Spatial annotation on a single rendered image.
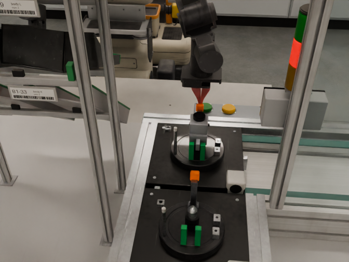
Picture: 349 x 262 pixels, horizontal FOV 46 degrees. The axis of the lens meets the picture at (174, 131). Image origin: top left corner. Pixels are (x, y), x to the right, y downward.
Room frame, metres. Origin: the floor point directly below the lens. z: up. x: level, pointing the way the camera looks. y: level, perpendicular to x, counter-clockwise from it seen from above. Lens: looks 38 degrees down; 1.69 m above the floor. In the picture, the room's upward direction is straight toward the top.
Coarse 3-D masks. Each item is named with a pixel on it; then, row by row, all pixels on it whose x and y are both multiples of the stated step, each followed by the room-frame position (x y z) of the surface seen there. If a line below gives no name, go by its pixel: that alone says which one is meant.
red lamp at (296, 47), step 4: (292, 44) 0.68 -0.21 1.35; (296, 44) 0.67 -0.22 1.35; (300, 44) 0.66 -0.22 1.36; (292, 48) 0.67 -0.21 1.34; (296, 48) 0.66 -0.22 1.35; (292, 52) 0.67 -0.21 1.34; (296, 52) 0.66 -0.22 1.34; (292, 56) 0.67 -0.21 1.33; (296, 56) 0.66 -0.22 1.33; (292, 60) 0.67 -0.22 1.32; (296, 60) 0.66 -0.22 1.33; (292, 64) 0.66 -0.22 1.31; (296, 64) 0.66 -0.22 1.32
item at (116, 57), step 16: (16, 32) 0.70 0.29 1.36; (32, 32) 0.69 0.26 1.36; (48, 32) 0.69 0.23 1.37; (64, 32) 0.68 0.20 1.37; (16, 48) 0.69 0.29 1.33; (32, 48) 0.68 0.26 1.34; (48, 48) 0.68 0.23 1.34; (64, 48) 0.67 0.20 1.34; (96, 48) 0.79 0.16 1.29; (16, 64) 0.68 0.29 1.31; (32, 64) 0.67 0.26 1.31; (48, 64) 0.66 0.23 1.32; (64, 64) 0.66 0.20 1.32; (96, 64) 0.78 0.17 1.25
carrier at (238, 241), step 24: (144, 192) 0.67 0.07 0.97; (168, 192) 0.67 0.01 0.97; (144, 216) 0.60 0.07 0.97; (168, 216) 0.58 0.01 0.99; (192, 216) 0.55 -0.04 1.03; (216, 216) 0.57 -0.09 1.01; (240, 216) 0.60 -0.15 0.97; (144, 240) 0.53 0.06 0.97; (168, 240) 0.52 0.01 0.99; (192, 240) 0.52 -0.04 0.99; (216, 240) 0.52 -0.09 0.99; (240, 240) 0.53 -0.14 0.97
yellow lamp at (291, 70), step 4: (288, 68) 0.68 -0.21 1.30; (292, 68) 0.66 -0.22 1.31; (288, 72) 0.67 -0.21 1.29; (292, 72) 0.66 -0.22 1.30; (288, 76) 0.67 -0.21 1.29; (292, 76) 0.66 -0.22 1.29; (288, 80) 0.67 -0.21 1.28; (292, 80) 0.66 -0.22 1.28; (288, 84) 0.66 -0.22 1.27; (292, 84) 0.66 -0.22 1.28; (288, 88) 0.66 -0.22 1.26
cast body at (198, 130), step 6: (192, 114) 0.82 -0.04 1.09; (198, 114) 0.81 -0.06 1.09; (204, 114) 0.81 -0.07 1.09; (192, 120) 0.80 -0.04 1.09; (198, 120) 0.79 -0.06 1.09; (204, 120) 0.80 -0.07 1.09; (192, 126) 0.78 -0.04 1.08; (198, 126) 0.78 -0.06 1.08; (204, 126) 0.78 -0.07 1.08; (192, 132) 0.78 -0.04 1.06; (198, 132) 0.78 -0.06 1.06; (204, 132) 0.78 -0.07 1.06; (192, 138) 0.78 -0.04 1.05; (198, 138) 0.78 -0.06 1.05; (204, 138) 0.78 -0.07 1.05; (198, 144) 0.76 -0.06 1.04; (198, 150) 0.76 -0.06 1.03
